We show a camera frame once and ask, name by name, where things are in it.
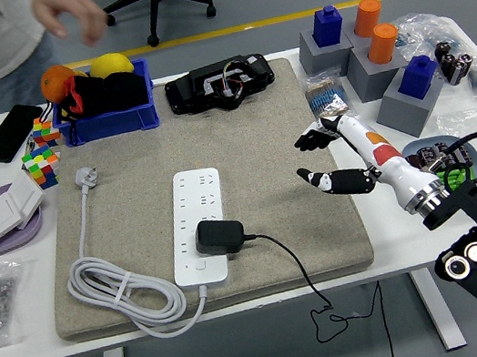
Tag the person's left hand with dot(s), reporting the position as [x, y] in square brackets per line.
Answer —
[69, 7]

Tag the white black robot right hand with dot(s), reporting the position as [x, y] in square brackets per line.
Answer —
[388, 161]

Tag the black plug adapter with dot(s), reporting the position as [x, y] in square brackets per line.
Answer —
[218, 236]

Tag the white power strip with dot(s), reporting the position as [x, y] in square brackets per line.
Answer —
[195, 195]

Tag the dark brown capacitor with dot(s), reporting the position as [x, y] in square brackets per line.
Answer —
[425, 152]
[449, 157]
[464, 157]

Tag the grey socket block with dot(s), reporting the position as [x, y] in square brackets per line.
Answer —
[368, 81]
[318, 60]
[354, 40]
[402, 112]

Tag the blue-grey plate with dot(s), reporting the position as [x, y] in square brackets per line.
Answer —
[439, 139]

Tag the pile of green cylinders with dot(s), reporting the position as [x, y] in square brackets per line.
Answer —
[455, 177]

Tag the yellow lemon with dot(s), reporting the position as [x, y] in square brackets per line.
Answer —
[110, 64]

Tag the orange fruit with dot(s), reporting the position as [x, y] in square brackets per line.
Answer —
[54, 83]

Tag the blue square peg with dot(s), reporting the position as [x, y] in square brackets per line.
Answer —
[327, 29]
[417, 80]

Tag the black pouch with red trim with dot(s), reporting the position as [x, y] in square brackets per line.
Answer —
[113, 94]

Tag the black capacitor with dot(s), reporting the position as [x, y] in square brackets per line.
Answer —
[464, 64]
[451, 66]
[442, 49]

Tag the orange cylinder peg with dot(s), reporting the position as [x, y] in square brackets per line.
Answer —
[383, 44]
[366, 17]

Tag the blue plastic bin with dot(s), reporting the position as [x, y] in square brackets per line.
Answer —
[117, 121]

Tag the colourful puzzle cube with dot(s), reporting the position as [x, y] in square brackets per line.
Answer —
[41, 167]
[45, 131]

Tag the grey-brown mat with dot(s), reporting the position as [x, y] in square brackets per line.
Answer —
[259, 138]

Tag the crumpled clear component bag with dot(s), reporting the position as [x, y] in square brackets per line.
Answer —
[420, 31]

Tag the black smartphone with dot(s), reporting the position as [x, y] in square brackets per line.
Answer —
[9, 133]

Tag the purple plate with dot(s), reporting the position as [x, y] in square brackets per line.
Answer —
[9, 242]

